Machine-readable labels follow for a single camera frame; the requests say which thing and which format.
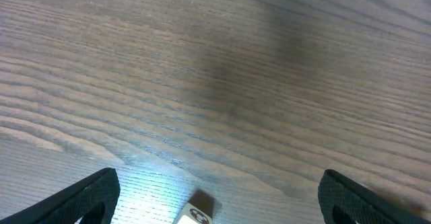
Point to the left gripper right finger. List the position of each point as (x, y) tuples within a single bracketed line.
[(343, 200)]

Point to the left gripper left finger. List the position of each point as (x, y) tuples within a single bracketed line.
[(91, 200)]

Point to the yellow wooden block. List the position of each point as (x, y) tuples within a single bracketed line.
[(190, 214)]

